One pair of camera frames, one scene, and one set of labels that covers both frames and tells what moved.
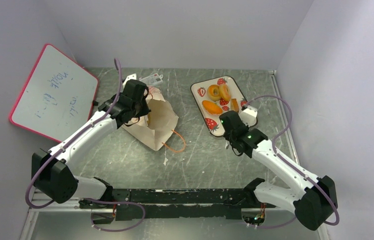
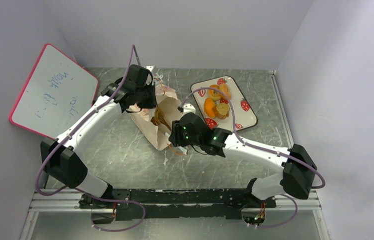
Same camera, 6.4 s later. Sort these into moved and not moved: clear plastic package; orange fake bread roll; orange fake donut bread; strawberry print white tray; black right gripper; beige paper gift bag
Moved: beige paper gift bag; black right gripper
Not moved: clear plastic package; orange fake bread roll; strawberry print white tray; orange fake donut bread
